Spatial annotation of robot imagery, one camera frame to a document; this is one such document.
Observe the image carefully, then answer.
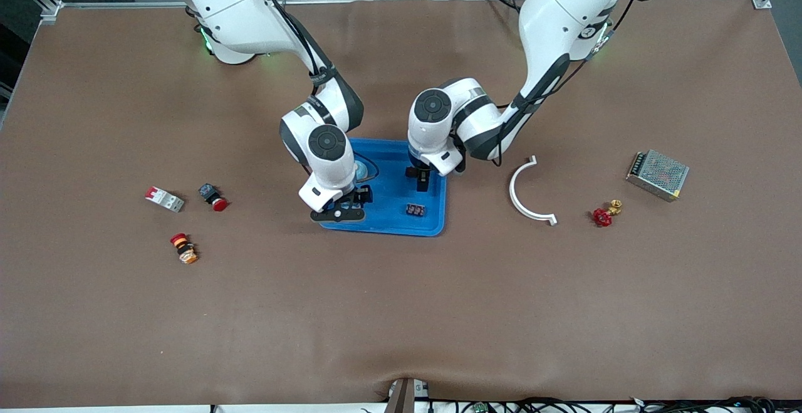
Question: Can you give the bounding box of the blue plastic tray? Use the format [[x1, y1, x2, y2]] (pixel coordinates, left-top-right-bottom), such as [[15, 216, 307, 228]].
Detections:
[[318, 139, 449, 237]]

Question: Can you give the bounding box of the white curved pipe clamp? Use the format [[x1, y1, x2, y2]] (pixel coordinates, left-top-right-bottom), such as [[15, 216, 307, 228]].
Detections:
[[508, 155, 558, 226]]

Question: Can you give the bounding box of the brown table mat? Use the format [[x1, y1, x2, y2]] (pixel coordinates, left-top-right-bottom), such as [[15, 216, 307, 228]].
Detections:
[[0, 0, 802, 409]]

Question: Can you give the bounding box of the red mushroom emergency stop button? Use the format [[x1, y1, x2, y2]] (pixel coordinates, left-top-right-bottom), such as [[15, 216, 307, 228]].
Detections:
[[199, 183, 229, 212]]

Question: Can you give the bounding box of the white red circuit breaker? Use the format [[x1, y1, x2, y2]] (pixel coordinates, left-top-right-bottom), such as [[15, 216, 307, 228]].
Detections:
[[145, 187, 185, 213]]

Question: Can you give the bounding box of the metal mesh power supply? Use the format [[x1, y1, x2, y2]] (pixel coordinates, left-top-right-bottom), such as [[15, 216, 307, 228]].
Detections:
[[625, 149, 690, 202]]

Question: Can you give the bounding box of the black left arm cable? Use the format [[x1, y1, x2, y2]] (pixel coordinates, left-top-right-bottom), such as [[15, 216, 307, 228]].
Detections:
[[492, 0, 637, 168]]

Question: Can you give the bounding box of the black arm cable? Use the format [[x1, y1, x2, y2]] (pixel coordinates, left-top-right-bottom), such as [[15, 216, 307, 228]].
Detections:
[[492, 0, 637, 168], [238, 0, 380, 183]]

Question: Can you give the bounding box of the red handle brass valve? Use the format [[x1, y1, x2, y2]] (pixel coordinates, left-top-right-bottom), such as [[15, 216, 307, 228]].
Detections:
[[593, 199, 623, 227]]

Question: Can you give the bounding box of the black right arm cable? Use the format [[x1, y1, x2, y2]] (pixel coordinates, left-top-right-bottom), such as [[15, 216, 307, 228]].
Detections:
[[238, 0, 380, 183]]

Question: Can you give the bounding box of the red orange push button switch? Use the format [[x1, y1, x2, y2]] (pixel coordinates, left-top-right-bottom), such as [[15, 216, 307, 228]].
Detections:
[[170, 233, 199, 265]]

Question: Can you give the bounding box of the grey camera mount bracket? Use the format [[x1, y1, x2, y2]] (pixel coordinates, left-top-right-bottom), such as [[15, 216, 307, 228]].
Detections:
[[385, 377, 430, 413]]

